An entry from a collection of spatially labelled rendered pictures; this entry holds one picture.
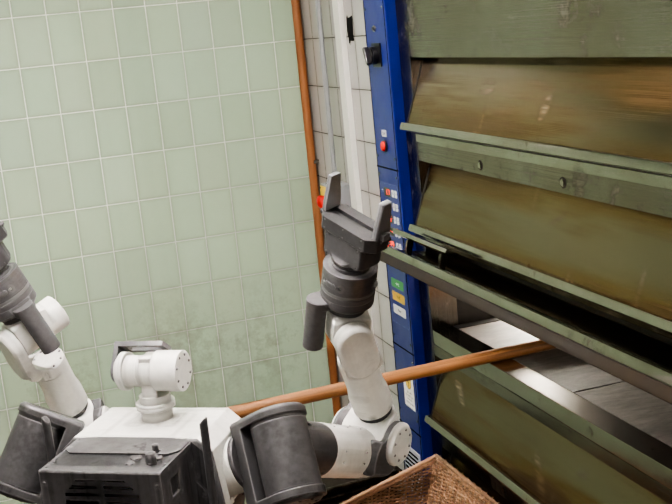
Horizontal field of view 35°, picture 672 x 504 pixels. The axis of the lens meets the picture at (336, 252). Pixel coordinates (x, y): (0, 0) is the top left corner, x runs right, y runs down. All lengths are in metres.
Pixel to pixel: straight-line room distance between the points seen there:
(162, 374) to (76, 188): 1.80
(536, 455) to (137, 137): 1.69
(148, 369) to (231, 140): 1.87
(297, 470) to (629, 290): 0.68
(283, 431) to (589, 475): 0.82
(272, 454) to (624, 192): 0.77
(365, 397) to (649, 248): 0.55
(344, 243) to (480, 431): 1.11
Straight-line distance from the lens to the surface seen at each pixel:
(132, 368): 1.76
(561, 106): 2.10
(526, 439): 2.50
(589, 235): 2.09
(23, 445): 1.86
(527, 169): 2.25
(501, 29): 2.29
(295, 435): 1.68
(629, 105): 1.92
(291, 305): 3.67
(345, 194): 3.29
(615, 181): 1.97
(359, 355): 1.76
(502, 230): 2.37
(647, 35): 1.85
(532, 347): 2.61
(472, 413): 2.73
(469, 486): 2.75
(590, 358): 1.85
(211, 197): 3.54
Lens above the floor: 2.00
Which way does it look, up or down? 12 degrees down
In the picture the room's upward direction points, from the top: 6 degrees counter-clockwise
